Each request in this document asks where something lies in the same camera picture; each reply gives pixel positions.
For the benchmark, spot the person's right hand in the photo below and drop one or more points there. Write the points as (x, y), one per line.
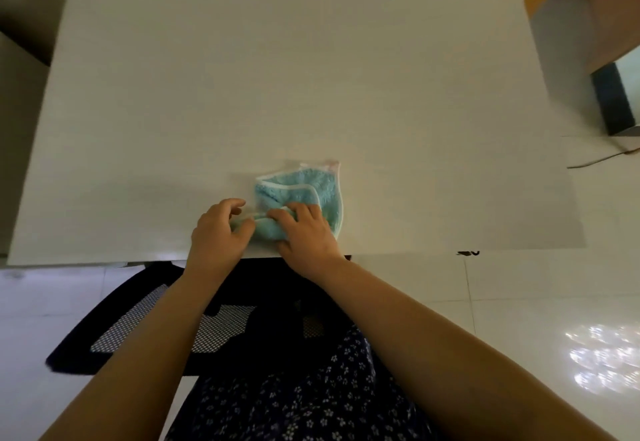
(310, 240)

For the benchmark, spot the person's left hand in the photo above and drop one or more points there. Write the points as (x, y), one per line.
(212, 238)

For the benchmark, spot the person's left thumb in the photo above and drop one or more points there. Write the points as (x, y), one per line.
(243, 227)

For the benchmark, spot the person's right thumb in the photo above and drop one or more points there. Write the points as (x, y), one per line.
(279, 214)

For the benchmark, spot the light blue fluffy towel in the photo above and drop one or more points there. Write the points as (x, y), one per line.
(320, 190)

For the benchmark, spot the person's right forearm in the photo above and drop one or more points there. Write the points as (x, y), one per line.
(440, 350)

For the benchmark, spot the person's left forearm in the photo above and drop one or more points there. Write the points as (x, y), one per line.
(140, 355)

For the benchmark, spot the black mesh office chair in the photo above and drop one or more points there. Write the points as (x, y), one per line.
(260, 295)

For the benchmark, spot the dark blue floral dress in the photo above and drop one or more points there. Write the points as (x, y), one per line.
(310, 395)

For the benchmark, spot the small black clip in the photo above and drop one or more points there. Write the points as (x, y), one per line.
(467, 253)

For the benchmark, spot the wooden shelf cabinet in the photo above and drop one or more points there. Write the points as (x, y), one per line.
(565, 45)

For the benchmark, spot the dark blue box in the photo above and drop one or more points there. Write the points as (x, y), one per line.
(612, 100)

